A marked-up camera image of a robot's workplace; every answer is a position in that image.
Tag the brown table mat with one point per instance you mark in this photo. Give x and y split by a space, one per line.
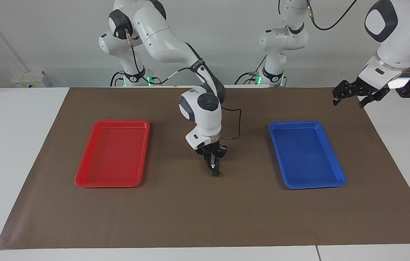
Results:
208 210

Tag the curved black brake shoe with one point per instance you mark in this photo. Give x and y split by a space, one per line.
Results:
215 174

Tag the red plastic tray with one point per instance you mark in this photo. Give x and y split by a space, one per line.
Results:
114 156

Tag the blue plastic tray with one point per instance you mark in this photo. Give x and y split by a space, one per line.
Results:
310 159

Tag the white power strip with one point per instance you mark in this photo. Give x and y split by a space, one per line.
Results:
31 79

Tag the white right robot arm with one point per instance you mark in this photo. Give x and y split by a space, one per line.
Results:
165 40

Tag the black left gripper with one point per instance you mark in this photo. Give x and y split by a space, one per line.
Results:
361 88

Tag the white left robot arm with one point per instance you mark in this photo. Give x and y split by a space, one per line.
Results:
397 43

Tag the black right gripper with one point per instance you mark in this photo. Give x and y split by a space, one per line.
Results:
212 149

